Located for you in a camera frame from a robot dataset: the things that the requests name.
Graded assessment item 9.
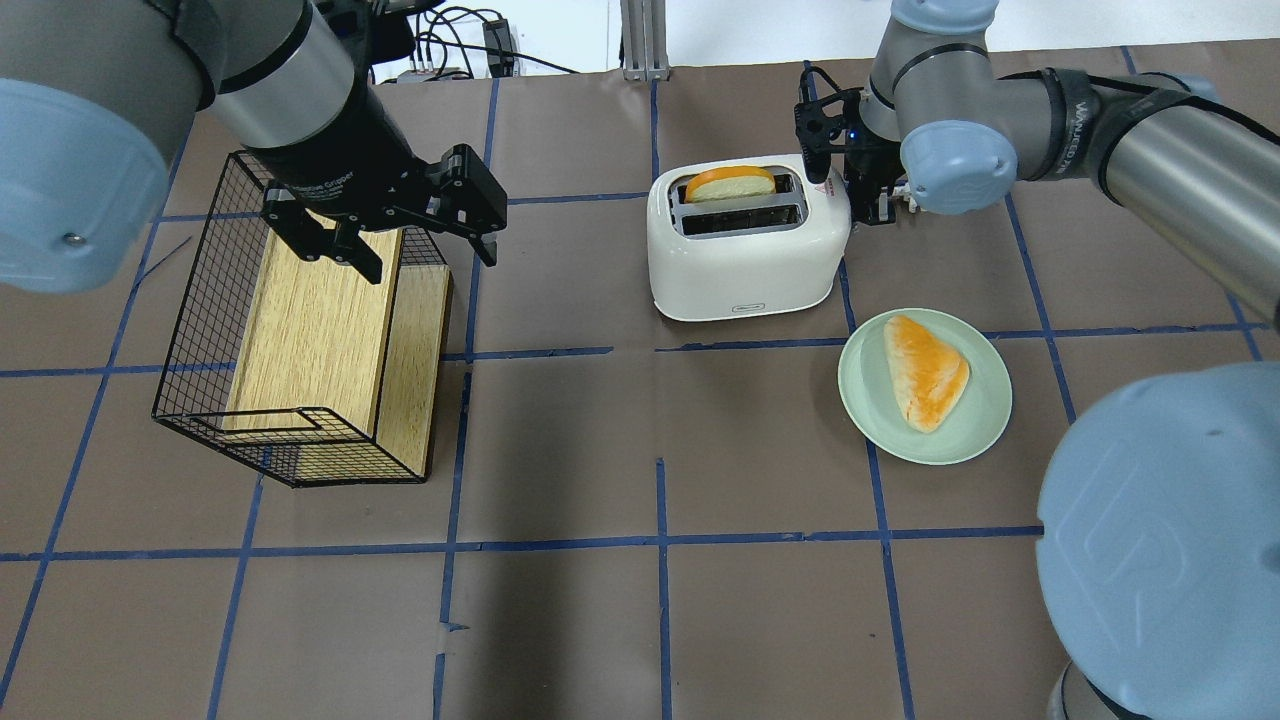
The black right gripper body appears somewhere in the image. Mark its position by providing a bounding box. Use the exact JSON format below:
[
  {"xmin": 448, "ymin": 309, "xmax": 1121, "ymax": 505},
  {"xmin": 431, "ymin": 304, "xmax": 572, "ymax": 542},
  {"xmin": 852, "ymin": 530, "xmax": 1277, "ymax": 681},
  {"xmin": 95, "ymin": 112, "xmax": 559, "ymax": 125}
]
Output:
[{"xmin": 845, "ymin": 129, "xmax": 906, "ymax": 225}]

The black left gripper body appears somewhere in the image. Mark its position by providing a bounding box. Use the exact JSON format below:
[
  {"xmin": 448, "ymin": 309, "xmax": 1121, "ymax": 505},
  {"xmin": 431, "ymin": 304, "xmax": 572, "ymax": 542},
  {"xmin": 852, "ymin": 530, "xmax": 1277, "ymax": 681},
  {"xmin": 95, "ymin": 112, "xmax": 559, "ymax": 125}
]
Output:
[{"xmin": 262, "ymin": 90, "xmax": 508, "ymax": 240}]

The white toaster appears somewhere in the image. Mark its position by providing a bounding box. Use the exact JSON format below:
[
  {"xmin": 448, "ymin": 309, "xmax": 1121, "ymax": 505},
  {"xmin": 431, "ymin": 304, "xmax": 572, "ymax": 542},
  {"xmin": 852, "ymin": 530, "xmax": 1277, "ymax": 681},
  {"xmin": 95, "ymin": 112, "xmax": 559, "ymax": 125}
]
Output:
[{"xmin": 646, "ymin": 154, "xmax": 852, "ymax": 322}]

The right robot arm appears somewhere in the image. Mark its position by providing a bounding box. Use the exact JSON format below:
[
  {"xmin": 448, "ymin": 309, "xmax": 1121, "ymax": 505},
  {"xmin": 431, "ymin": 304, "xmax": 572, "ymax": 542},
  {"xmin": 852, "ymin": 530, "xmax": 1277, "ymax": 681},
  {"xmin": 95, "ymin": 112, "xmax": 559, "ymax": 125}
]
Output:
[{"xmin": 842, "ymin": 179, "xmax": 1277, "ymax": 719}]

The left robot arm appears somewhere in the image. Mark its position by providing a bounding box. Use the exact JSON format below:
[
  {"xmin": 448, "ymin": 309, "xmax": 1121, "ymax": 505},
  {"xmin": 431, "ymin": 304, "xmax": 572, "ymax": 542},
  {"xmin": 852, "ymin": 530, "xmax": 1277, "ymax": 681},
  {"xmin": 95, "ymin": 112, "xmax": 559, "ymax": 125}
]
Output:
[{"xmin": 1, "ymin": 1, "xmax": 507, "ymax": 293}]

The bread slice in toaster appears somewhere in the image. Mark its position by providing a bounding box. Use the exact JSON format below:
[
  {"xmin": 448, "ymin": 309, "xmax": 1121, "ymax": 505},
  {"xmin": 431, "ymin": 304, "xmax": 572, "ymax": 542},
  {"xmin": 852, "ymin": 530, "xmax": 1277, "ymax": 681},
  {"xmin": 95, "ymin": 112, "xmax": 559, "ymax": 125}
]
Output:
[{"xmin": 684, "ymin": 165, "xmax": 777, "ymax": 202}]

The wooden shelf block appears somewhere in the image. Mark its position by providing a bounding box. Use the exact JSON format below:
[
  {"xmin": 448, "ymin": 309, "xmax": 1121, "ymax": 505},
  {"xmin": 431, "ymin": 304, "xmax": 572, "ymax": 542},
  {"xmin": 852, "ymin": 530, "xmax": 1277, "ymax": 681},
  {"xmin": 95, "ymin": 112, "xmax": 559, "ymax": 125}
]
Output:
[{"xmin": 218, "ymin": 231, "xmax": 452, "ymax": 486}]

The bread slice on plate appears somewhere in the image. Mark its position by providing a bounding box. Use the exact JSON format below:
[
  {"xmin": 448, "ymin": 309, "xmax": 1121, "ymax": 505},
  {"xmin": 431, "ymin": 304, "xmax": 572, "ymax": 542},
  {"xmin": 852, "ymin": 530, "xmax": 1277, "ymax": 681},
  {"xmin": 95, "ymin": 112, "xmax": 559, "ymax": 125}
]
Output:
[{"xmin": 883, "ymin": 315, "xmax": 972, "ymax": 434}]

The light green plate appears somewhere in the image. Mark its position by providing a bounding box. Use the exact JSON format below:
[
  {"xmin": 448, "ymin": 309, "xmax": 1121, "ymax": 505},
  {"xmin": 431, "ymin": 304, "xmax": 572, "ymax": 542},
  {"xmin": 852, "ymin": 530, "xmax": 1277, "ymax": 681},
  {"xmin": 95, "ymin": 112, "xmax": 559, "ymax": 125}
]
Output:
[{"xmin": 837, "ymin": 307, "xmax": 1012, "ymax": 465}]

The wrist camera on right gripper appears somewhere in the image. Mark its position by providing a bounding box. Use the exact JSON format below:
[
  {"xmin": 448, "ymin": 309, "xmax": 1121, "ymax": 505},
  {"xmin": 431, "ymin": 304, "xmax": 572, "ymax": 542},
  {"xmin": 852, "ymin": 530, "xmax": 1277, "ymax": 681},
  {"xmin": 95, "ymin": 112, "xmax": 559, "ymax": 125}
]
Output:
[{"xmin": 794, "ymin": 64, "xmax": 864, "ymax": 184}]

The black wire basket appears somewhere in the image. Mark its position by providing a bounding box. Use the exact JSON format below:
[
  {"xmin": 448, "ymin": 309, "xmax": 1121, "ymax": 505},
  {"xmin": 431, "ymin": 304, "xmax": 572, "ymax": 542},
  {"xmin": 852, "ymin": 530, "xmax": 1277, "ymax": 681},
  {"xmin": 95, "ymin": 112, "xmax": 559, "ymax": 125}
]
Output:
[{"xmin": 152, "ymin": 151, "xmax": 452, "ymax": 488}]

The aluminium frame post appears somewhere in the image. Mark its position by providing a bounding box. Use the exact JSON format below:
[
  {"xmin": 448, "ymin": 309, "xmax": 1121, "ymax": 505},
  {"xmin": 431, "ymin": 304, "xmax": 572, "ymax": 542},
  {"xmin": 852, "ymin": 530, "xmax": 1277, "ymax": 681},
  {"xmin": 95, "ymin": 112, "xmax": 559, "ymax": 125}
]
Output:
[{"xmin": 620, "ymin": 0, "xmax": 671, "ymax": 82}]

